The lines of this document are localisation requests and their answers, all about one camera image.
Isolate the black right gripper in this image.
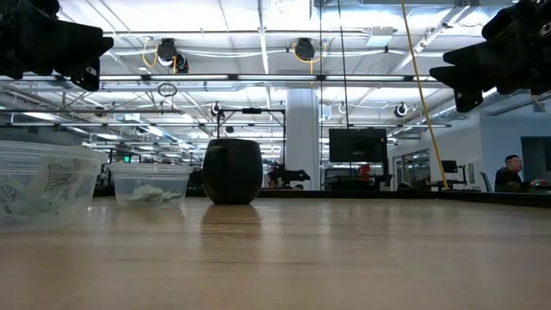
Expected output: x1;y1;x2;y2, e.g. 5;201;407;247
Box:
429;16;551;114

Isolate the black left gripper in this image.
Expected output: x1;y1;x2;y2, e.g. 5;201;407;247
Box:
0;15;115;92

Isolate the person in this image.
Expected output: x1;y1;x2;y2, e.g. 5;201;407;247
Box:
493;153;550;194

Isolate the clear plastic cup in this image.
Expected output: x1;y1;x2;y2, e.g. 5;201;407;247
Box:
0;139;109;230

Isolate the large black monitor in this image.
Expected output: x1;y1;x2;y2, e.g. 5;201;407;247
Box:
328;127;389;164

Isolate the clear plastic bowl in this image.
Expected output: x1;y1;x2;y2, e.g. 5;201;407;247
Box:
106;161;194;211

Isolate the white building column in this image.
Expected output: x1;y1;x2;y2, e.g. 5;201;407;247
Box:
285;88;322;190

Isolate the green mug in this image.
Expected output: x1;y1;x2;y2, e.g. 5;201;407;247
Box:
201;137;264;206

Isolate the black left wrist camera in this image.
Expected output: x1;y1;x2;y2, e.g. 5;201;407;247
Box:
0;0;61;21

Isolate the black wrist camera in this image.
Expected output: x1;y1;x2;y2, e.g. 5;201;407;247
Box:
0;0;61;21
507;0;551;21

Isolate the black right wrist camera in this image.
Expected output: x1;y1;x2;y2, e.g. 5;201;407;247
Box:
507;0;551;21

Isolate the black hanging cable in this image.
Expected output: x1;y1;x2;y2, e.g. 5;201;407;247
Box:
337;0;350;130

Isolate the black aluminium table frame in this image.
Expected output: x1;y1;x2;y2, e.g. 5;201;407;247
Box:
92;188;551;210

